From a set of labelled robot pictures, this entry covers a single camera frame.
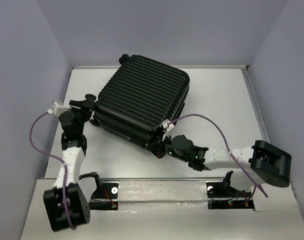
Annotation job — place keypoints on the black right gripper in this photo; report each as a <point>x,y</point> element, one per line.
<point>157,147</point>

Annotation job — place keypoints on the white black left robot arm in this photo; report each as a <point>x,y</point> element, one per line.
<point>67,202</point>

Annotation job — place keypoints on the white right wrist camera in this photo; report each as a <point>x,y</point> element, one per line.
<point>167,127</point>

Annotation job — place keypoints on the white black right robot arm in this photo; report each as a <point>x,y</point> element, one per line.
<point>262,163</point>

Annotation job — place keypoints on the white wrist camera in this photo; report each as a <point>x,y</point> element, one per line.
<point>58,108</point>
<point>167,127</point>

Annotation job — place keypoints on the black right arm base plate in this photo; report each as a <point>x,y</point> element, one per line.
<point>227,198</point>

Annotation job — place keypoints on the black hard-shell suitcase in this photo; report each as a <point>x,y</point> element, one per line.
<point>140,95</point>

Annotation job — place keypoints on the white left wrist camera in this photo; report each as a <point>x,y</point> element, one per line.
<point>58,108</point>

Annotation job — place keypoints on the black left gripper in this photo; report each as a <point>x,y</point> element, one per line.
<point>87,106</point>

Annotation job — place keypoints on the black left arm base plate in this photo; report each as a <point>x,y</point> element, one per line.
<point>105,199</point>

